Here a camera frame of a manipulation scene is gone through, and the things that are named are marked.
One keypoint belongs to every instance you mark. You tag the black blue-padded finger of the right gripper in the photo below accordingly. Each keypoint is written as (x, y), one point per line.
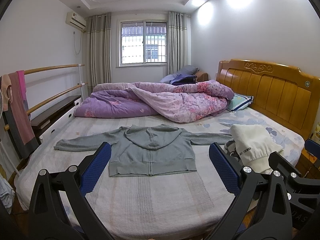
(312, 147)

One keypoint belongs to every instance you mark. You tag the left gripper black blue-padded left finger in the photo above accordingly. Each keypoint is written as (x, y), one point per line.
(47, 216)

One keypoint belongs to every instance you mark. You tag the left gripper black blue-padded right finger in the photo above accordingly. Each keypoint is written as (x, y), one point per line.
(261, 207)

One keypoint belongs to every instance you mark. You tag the grey zip hoodie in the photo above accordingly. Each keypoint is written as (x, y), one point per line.
(146, 151)

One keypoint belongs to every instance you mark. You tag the dark blue clothes pile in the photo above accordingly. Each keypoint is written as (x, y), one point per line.
(186, 75)

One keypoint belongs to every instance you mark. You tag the white folded sweatshirt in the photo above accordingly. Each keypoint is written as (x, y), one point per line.
(254, 144)

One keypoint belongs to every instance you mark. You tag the orange wooden headboard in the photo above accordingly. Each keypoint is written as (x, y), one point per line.
(283, 93)

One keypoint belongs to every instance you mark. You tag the dark top white cabinet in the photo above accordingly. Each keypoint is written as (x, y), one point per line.
(54, 117)

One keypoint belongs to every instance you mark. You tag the blue striped pillow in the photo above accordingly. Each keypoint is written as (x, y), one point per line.
(239, 102)

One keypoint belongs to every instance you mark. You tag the lower wooden ballet bar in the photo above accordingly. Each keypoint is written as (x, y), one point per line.
(50, 99)

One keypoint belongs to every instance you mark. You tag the wooden ballet bar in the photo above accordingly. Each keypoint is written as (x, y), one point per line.
(42, 69)
(50, 99)

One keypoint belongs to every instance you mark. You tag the brown grey hanging cloth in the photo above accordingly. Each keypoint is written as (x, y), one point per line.
(20, 130)

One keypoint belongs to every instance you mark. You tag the white standing fan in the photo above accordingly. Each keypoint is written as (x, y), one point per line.
(1, 104)

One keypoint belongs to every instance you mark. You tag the purple floral quilt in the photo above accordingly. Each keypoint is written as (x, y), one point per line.
(180, 104)

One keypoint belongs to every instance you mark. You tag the pink hanging garment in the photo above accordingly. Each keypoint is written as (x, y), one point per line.
(23, 89)

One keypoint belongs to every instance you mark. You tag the upper wooden ballet bar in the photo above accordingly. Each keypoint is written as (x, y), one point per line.
(42, 69)

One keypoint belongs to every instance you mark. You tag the right grey striped curtain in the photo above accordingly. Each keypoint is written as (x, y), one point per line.
(177, 41)

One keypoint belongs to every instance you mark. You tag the grey striped curtain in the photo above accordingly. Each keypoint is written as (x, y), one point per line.
(98, 50)
(177, 41)

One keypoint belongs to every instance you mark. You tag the barred window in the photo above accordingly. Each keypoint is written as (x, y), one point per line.
(143, 42)

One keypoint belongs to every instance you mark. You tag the left grey striped curtain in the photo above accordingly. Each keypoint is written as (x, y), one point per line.
(98, 50)

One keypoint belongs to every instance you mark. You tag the white wall air conditioner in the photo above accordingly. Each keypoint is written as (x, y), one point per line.
(76, 21)

